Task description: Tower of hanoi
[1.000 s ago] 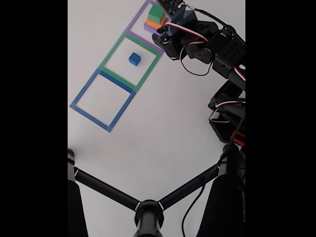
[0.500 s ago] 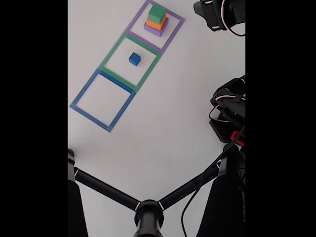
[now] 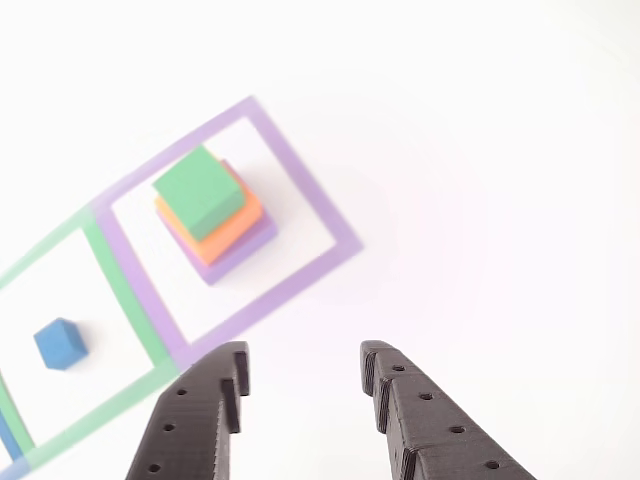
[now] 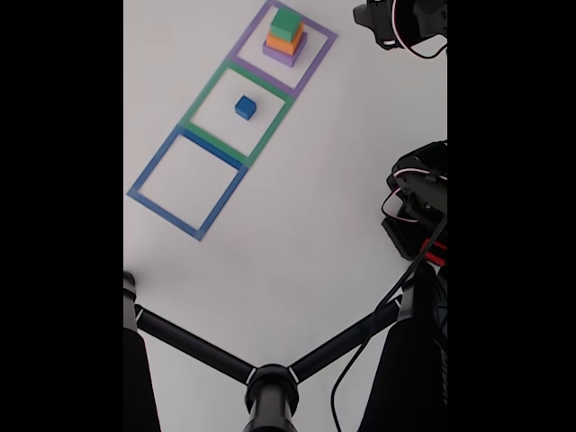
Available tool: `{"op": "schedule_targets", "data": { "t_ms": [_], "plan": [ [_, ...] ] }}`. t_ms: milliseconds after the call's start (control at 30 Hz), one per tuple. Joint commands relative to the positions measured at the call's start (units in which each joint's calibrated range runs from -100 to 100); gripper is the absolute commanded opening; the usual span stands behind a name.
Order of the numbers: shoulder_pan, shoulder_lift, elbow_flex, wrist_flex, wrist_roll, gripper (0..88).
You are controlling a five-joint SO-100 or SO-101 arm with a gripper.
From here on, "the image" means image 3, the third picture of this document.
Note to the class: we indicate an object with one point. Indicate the small blue cube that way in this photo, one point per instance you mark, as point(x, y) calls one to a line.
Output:
point(60, 345)

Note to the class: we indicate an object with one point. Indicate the purple block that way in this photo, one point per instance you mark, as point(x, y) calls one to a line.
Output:
point(240, 260)

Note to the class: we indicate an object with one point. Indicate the orange block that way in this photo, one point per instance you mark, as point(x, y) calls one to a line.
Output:
point(230, 235)

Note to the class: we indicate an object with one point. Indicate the green block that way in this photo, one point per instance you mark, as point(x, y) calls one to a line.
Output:
point(197, 190)

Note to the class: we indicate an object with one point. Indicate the green tape square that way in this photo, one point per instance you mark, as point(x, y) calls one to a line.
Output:
point(125, 290)

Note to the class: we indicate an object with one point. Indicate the purple tape square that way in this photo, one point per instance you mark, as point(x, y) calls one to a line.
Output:
point(135, 260)

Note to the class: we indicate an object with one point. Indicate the blue tape square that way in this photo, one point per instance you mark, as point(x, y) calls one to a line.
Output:
point(7, 440)

